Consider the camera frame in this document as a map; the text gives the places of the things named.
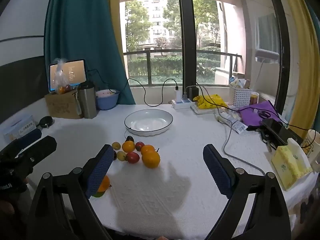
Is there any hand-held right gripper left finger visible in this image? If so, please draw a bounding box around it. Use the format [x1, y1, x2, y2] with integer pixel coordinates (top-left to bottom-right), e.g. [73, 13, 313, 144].
[27, 144, 115, 240]

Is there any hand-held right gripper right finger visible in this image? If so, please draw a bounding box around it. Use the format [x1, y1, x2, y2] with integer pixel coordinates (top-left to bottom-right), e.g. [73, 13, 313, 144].
[202, 144, 292, 240]

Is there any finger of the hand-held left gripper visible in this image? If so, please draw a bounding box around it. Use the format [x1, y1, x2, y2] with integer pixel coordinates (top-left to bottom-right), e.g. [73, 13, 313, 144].
[0, 135, 57, 167]
[10, 128, 42, 148]

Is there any orange with green leaf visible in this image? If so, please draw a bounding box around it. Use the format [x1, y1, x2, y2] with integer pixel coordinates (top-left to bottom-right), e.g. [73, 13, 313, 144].
[93, 175, 112, 197]

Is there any large orange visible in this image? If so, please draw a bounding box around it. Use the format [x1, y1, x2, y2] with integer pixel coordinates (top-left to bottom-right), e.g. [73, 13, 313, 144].
[142, 151, 161, 169]

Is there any white plate with dark rim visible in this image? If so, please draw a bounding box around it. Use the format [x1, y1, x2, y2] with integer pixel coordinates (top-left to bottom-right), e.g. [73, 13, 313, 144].
[124, 109, 174, 137]

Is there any blue and white tissue box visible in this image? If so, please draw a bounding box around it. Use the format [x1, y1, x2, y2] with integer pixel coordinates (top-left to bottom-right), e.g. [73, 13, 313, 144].
[0, 115, 37, 144]

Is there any black round object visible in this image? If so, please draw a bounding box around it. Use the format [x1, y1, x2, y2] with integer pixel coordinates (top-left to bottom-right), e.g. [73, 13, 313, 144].
[36, 116, 54, 129]

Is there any brown cardboard box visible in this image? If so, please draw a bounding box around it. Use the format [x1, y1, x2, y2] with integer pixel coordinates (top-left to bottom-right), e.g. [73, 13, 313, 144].
[44, 89, 83, 119]

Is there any white tube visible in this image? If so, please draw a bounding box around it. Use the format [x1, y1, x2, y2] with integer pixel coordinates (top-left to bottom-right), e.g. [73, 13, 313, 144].
[215, 112, 248, 135]

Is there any bunch of keys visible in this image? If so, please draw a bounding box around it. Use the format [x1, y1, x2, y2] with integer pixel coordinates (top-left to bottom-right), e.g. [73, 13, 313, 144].
[260, 131, 275, 153]

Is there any folded white cloth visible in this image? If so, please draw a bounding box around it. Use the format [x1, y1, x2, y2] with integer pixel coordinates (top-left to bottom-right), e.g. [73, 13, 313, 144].
[190, 104, 235, 114]

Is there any stainless steel thermos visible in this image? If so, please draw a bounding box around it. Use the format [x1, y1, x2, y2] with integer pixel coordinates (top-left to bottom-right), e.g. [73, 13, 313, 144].
[77, 81, 98, 119]

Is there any purple cloth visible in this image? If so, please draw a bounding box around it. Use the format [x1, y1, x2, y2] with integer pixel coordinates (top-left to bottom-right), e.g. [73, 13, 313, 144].
[239, 100, 282, 128]

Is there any clear plastic bag of fruit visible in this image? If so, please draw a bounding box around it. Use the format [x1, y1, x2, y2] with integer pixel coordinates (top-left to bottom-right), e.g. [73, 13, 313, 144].
[54, 59, 75, 95]

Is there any yellow plastic bag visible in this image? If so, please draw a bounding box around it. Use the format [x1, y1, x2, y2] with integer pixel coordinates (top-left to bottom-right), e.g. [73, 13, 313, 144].
[194, 94, 228, 110]

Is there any blue bowl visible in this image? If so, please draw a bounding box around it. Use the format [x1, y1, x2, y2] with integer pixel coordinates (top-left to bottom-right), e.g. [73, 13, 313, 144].
[95, 89, 120, 110]

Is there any yellow tissue pack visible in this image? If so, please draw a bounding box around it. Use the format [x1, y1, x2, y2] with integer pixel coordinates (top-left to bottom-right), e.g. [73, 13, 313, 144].
[271, 138, 313, 192]

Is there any white power strip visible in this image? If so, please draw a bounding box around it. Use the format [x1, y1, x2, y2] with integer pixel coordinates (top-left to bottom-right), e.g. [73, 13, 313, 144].
[171, 99, 198, 110]

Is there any white perforated basket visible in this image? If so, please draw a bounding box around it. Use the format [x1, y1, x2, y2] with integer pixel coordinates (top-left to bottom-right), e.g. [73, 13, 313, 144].
[229, 81, 252, 107]

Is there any tablet with lit screen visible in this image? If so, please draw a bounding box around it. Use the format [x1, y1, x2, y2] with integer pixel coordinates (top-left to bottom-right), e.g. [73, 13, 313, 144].
[48, 59, 87, 92]

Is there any cartoon print cup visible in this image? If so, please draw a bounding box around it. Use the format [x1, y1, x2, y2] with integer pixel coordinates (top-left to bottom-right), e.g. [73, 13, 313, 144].
[301, 129, 320, 165]

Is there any metal balcony railing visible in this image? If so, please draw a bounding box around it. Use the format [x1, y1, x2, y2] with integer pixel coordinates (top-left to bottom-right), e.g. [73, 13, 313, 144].
[124, 51, 242, 85]

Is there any teal curtain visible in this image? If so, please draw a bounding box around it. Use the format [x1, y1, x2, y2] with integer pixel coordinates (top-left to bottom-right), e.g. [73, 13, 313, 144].
[44, 0, 135, 105]

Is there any yellow curtain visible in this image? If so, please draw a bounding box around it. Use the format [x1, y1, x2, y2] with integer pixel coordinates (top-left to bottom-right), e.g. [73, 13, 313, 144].
[106, 0, 125, 63]
[275, 0, 320, 140]

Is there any grey plug and cable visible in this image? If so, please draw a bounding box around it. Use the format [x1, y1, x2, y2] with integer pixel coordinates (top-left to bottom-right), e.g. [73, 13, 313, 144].
[184, 85, 266, 175]

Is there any thin black cable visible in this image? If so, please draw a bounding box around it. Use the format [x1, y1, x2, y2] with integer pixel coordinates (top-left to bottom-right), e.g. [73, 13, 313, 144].
[196, 85, 310, 130]

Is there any black charging cable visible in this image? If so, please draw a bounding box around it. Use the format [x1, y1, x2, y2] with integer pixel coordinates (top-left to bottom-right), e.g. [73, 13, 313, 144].
[86, 69, 178, 107]

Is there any black window frame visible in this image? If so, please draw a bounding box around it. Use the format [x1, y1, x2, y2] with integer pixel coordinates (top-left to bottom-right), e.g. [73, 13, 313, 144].
[176, 0, 198, 98]

